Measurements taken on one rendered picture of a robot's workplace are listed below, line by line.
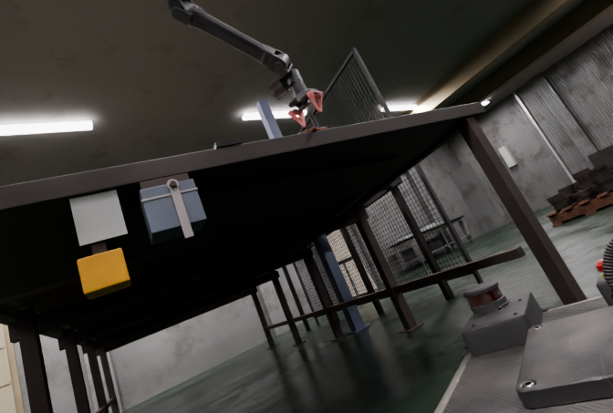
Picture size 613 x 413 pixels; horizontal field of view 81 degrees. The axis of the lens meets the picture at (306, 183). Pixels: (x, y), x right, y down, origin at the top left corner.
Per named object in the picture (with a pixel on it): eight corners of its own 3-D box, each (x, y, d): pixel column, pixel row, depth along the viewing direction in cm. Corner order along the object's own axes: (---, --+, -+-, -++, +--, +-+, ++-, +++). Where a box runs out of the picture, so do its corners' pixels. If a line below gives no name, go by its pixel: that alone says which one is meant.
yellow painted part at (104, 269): (129, 280, 79) (106, 186, 86) (83, 294, 75) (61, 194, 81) (131, 286, 86) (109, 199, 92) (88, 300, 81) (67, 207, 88)
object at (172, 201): (212, 229, 90) (192, 167, 95) (154, 246, 83) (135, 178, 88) (206, 242, 99) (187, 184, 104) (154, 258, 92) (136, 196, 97)
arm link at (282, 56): (171, 2, 119) (186, -4, 128) (169, 18, 123) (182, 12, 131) (287, 65, 126) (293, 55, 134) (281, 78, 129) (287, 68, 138)
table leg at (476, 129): (601, 297, 135) (483, 111, 158) (587, 310, 129) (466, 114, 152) (570, 302, 145) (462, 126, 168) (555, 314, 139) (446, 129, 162)
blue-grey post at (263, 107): (371, 325, 305) (270, 97, 371) (356, 333, 297) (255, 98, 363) (361, 326, 319) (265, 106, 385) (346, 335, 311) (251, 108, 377)
